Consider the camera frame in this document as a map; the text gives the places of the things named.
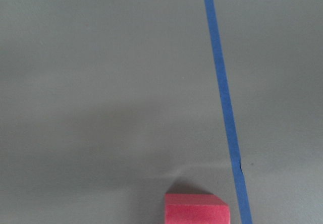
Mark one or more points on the red block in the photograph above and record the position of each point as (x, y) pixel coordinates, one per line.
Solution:
(196, 208)

